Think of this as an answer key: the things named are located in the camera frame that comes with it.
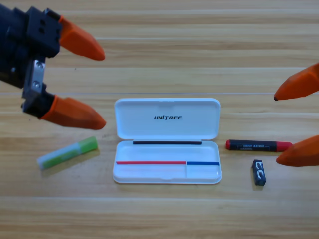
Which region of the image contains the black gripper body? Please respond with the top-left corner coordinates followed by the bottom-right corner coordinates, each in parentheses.
top-left (0, 3), bottom-right (47, 99)

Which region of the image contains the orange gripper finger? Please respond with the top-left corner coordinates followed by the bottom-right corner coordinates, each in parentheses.
top-left (26, 6), bottom-right (106, 61)
top-left (273, 62), bottom-right (319, 102)
top-left (22, 91), bottom-right (107, 130)
top-left (276, 135), bottom-right (319, 168)

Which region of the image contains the green highlighter pen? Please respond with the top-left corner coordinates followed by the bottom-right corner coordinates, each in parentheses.
top-left (36, 136), bottom-right (99, 171)

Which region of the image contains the dark blue eraser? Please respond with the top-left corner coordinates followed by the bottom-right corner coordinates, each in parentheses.
top-left (251, 159), bottom-right (267, 187)

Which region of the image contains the red and black marker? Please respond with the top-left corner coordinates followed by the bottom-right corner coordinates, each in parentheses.
top-left (225, 139), bottom-right (294, 152)

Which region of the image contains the white Unitree pencil case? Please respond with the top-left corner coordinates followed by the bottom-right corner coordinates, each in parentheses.
top-left (112, 98), bottom-right (222, 185)

